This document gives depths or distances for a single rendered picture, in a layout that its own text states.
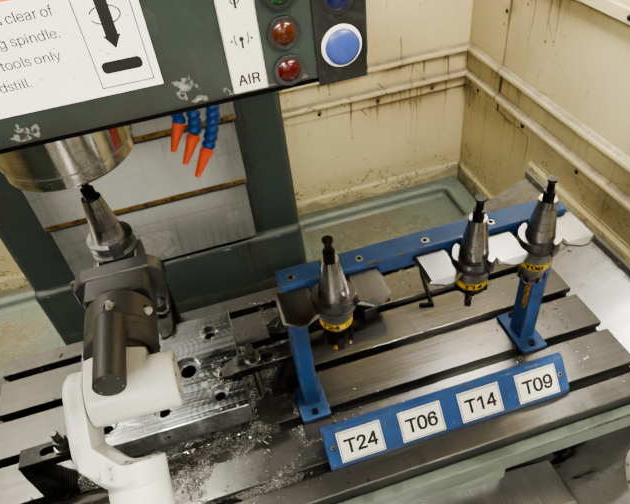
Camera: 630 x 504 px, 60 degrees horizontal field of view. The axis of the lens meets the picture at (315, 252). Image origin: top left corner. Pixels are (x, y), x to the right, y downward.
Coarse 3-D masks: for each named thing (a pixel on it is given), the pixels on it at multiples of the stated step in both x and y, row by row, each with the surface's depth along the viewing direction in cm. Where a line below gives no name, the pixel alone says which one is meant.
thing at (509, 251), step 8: (496, 232) 86; (504, 232) 85; (496, 240) 84; (504, 240) 84; (512, 240) 84; (496, 248) 83; (504, 248) 83; (512, 248) 83; (520, 248) 82; (496, 256) 82; (504, 256) 82; (512, 256) 81; (520, 256) 81; (528, 256) 82; (504, 264) 81; (512, 264) 81; (520, 264) 81
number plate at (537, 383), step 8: (544, 368) 97; (552, 368) 97; (520, 376) 96; (528, 376) 96; (536, 376) 97; (544, 376) 97; (552, 376) 97; (520, 384) 96; (528, 384) 96; (536, 384) 97; (544, 384) 97; (552, 384) 97; (520, 392) 96; (528, 392) 96; (536, 392) 97; (544, 392) 97; (552, 392) 97; (520, 400) 96; (528, 400) 96
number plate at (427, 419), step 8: (416, 408) 93; (424, 408) 94; (432, 408) 94; (440, 408) 94; (400, 416) 93; (408, 416) 93; (416, 416) 93; (424, 416) 94; (432, 416) 94; (440, 416) 94; (400, 424) 93; (408, 424) 93; (416, 424) 93; (424, 424) 94; (432, 424) 94; (440, 424) 94; (408, 432) 93; (416, 432) 94; (424, 432) 94; (432, 432) 94; (408, 440) 93
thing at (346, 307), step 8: (352, 288) 79; (312, 296) 78; (352, 296) 78; (320, 304) 77; (328, 304) 77; (336, 304) 77; (344, 304) 77; (352, 304) 78; (320, 312) 78; (328, 312) 77; (336, 312) 78; (344, 312) 78; (352, 312) 79
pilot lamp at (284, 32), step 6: (276, 24) 44; (282, 24) 44; (288, 24) 44; (276, 30) 44; (282, 30) 44; (288, 30) 44; (294, 30) 44; (276, 36) 44; (282, 36) 44; (288, 36) 44; (294, 36) 45; (276, 42) 45; (282, 42) 45; (288, 42) 45
